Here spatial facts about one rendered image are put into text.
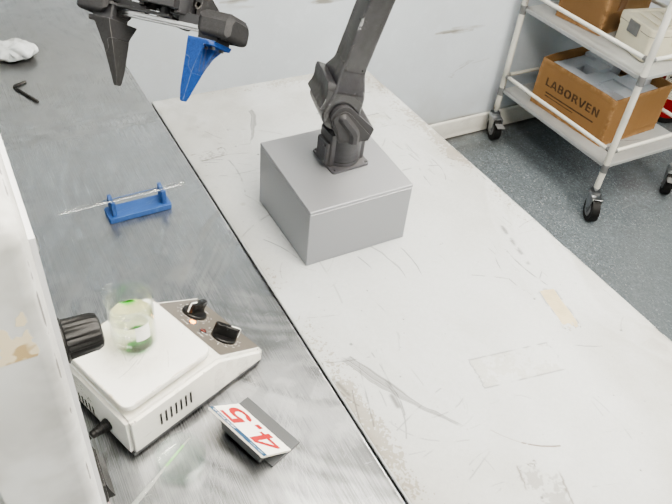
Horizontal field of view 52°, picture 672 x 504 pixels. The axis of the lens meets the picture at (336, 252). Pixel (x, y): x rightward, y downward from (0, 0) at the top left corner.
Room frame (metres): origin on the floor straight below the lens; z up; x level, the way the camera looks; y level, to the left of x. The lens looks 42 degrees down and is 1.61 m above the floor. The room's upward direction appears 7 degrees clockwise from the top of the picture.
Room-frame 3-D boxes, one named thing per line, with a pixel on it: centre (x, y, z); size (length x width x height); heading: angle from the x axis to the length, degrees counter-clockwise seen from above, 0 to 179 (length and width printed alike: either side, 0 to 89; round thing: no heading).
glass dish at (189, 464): (0.41, 0.15, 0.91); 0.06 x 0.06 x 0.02
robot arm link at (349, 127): (0.88, 0.01, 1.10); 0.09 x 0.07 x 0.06; 21
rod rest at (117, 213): (0.84, 0.32, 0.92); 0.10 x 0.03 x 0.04; 124
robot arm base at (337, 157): (0.89, 0.01, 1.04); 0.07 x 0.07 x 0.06; 35
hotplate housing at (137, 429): (0.52, 0.20, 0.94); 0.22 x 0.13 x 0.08; 143
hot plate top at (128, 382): (0.50, 0.21, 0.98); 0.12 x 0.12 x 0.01; 53
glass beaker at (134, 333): (0.51, 0.22, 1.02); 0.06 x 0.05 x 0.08; 73
